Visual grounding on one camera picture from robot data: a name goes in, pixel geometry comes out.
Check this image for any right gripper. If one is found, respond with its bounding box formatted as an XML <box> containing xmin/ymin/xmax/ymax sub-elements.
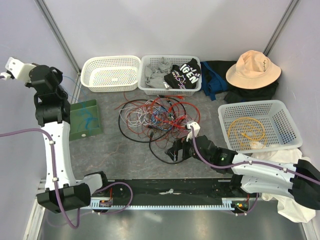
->
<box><xmin>164</xmin><ymin>131</ymin><xmax>212</xmax><ymax>166</ymax></box>

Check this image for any yellow ethernet cable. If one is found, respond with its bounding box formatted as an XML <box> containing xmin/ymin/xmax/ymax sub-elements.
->
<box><xmin>227</xmin><ymin>116</ymin><xmax>267</xmax><ymax>150</ymax></box>

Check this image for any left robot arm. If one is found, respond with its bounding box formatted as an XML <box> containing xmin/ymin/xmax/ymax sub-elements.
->
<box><xmin>26</xmin><ymin>65</ymin><xmax>110</xmax><ymax>213</ymax></box>

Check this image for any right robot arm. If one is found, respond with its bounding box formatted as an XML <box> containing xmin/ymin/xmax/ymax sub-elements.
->
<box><xmin>165</xmin><ymin>135</ymin><xmax>320</xmax><ymax>210</ymax></box>

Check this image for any white tape scrap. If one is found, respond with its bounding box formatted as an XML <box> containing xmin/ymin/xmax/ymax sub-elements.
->
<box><xmin>159</xmin><ymin>188</ymin><xmax>181</xmax><ymax>195</ymax></box>

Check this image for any green plastic tray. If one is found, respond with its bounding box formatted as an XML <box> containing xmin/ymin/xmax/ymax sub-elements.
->
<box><xmin>69</xmin><ymin>99</ymin><xmax>103</xmax><ymax>141</ymax></box>

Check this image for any left white empty basket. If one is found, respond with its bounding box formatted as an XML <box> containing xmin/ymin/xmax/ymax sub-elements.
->
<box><xmin>80</xmin><ymin>55</ymin><xmax>141</xmax><ymax>93</ymax></box>

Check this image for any black printed t-shirt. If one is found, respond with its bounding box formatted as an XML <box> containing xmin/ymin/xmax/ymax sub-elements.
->
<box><xmin>164</xmin><ymin>58</ymin><xmax>202</xmax><ymax>90</ymax></box>

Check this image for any black garment under hat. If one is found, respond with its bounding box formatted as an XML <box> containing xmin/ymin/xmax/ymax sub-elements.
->
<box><xmin>224</xmin><ymin>80</ymin><xmax>279</xmax><ymax>104</ymax></box>

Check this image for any right white large basket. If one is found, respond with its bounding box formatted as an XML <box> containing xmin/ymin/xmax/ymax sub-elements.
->
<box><xmin>218</xmin><ymin>100</ymin><xmax>303</xmax><ymax>154</ymax></box>

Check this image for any grey cloth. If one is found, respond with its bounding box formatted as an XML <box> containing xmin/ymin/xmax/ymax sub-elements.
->
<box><xmin>144</xmin><ymin>57</ymin><xmax>173</xmax><ymax>90</ymax></box>

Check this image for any blue black garment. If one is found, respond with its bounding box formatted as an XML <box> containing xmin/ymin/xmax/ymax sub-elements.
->
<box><xmin>200</xmin><ymin>60</ymin><xmax>236</xmax><ymax>101</ymax></box>

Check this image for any middle white clothes basket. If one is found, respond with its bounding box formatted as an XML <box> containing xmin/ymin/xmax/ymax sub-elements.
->
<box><xmin>136</xmin><ymin>54</ymin><xmax>202</xmax><ymax>97</ymax></box>

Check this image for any peach bucket hat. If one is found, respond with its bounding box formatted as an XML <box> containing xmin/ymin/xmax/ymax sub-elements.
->
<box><xmin>225</xmin><ymin>50</ymin><xmax>282</xmax><ymax>90</ymax></box>

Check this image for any white cloth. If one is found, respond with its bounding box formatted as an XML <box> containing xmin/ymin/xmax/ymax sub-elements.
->
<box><xmin>251</xmin><ymin>148</ymin><xmax>316</xmax><ymax>223</ymax></box>

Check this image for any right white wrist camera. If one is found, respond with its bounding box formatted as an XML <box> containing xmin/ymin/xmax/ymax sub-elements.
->
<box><xmin>185</xmin><ymin>121</ymin><xmax>201</xmax><ymax>142</ymax></box>

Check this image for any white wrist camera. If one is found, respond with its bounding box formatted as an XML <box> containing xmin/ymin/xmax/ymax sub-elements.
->
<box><xmin>185</xmin><ymin>121</ymin><xmax>201</xmax><ymax>142</ymax></box>
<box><xmin>0</xmin><ymin>57</ymin><xmax>36</xmax><ymax>83</ymax></box>

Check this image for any red ethernet cable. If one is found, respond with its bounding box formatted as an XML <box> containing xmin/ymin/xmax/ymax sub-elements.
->
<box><xmin>152</xmin><ymin>94</ymin><xmax>201</xmax><ymax>131</ymax></box>

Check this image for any thick black cable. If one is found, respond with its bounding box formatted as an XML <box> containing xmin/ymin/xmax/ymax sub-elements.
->
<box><xmin>118</xmin><ymin>99</ymin><xmax>194</xmax><ymax>165</ymax></box>

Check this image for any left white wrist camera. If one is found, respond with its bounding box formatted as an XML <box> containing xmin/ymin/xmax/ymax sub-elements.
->
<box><xmin>0</xmin><ymin>57</ymin><xmax>36</xmax><ymax>83</ymax></box>

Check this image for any thin red wire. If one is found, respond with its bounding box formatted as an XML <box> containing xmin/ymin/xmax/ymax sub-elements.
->
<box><xmin>123</xmin><ymin>91</ymin><xmax>201</xmax><ymax>148</ymax></box>

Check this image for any thin brown wire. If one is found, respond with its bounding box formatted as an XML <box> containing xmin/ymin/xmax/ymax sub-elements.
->
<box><xmin>139</xmin><ymin>124</ymin><xmax>191</xmax><ymax>150</ymax></box>

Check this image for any thin white wire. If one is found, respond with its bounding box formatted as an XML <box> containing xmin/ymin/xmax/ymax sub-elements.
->
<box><xmin>119</xmin><ymin>101</ymin><xmax>163</xmax><ymax>128</ymax></box>

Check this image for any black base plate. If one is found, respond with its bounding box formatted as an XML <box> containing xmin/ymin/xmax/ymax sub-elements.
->
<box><xmin>82</xmin><ymin>177</ymin><xmax>251</xmax><ymax>207</ymax></box>

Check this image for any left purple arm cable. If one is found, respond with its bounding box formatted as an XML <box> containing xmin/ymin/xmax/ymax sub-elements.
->
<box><xmin>0</xmin><ymin>74</ymin><xmax>133</xmax><ymax>230</ymax></box>

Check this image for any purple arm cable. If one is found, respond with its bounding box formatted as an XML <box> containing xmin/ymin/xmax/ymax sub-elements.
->
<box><xmin>0</xmin><ymin>74</ymin><xmax>133</xmax><ymax>230</ymax></box>
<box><xmin>191</xmin><ymin>126</ymin><xmax>320</xmax><ymax>186</ymax></box>

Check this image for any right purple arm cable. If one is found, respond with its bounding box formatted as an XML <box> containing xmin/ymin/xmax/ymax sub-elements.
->
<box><xmin>191</xmin><ymin>126</ymin><xmax>320</xmax><ymax>186</ymax></box>

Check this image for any slotted cable duct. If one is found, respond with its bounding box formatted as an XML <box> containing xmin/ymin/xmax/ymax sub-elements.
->
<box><xmin>83</xmin><ymin>198</ymin><xmax>248</xmax><ymax>211</ymax></box>

